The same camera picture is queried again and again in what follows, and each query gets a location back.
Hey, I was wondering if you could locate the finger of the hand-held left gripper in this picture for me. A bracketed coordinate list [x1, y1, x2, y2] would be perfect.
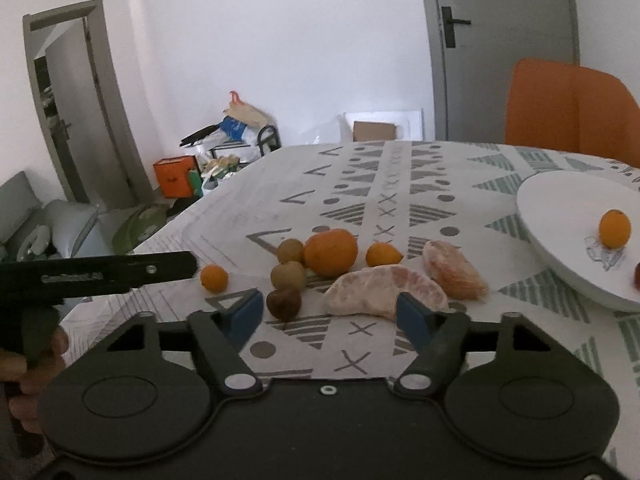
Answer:
[125, 251, 197, 289]

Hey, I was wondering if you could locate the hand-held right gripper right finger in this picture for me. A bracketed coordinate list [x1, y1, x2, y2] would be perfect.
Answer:
[395, 292, 557, 397]

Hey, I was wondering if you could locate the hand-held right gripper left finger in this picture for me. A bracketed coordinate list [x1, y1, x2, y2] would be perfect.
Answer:
[100, 290, 265, 397]

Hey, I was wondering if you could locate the small orange kumquat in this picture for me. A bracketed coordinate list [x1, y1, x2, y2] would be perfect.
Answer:
[365, 242, 404, 268]
[200, 265, 229, 293]
[599, 209, 632, 249]

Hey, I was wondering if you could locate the orange-pink peeled pomelo segment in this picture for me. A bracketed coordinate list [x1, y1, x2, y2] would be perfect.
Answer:
[422, 240, 489, 301]

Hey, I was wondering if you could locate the large orange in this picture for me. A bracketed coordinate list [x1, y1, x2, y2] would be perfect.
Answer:
[303, 228, 359, 278]

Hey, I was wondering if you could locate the white plate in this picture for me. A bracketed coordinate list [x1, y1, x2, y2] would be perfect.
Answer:
[516, 170, 640, 312]

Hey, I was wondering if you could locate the person's left hand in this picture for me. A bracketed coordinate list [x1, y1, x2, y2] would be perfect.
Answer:
[0, 328, 70, 423]

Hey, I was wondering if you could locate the green fabric item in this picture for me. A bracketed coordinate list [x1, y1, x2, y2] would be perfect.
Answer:
[110, 204, 169, 256]

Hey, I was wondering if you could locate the light grey cushion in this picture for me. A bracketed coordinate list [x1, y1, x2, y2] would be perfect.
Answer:
[42, 198, 101, 261]

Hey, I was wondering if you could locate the grey sofa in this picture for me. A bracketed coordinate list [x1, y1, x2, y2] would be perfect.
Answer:
[0, 170, 47, 262]

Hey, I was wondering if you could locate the orange box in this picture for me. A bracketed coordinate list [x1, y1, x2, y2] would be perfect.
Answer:
[152, 156, 199, 199]

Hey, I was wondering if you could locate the white shopping bag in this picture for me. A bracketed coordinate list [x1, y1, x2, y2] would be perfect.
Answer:
[196, 142, 261, 197]

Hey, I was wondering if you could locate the black flat item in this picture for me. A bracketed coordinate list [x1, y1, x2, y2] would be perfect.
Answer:
[179, 123, 222, 149]

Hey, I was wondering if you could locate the patterned white tablecloth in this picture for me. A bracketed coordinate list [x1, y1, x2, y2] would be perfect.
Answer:
[60, 139, 640, 480]

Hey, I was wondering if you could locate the blue and white bag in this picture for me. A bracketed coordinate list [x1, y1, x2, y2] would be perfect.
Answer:
[219, 115, 259, 144]

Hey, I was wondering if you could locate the black metal rack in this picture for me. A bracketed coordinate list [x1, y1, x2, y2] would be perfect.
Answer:
[256, 125, 281, 157]

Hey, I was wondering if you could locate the brown cardboard piece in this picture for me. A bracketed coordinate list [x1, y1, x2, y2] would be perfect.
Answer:
[353, 120, 402, 142]

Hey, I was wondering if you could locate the orange chair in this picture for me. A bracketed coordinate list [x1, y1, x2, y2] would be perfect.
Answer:
[504, 58, 640, 167]

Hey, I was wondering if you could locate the grey door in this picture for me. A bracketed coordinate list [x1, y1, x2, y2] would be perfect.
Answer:
[418, 0, 582, 142]

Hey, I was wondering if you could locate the grey door frame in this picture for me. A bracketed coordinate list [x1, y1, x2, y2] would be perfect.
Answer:
[22, 0, 152, 207]

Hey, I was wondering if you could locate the beige bag with red handle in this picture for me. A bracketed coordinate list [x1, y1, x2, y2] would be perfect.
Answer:
[224, 90, 274, 129]

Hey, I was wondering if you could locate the black door handle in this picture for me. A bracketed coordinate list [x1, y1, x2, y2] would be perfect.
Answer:
[440, 6, 472, 50]

